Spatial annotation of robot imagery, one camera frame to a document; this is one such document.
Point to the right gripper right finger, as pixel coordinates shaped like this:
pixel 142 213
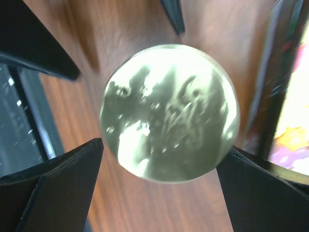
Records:
pixel 261 196

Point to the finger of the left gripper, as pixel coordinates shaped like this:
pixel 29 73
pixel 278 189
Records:
pixel 26 42
pixel 174 13

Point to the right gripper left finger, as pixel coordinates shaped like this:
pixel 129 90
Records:
pixel 53 196

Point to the gold tin of gummies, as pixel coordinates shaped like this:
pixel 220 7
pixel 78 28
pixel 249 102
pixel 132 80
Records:
pixel 285 28

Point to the gold round jar lid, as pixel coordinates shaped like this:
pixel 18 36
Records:
pixel 169 114

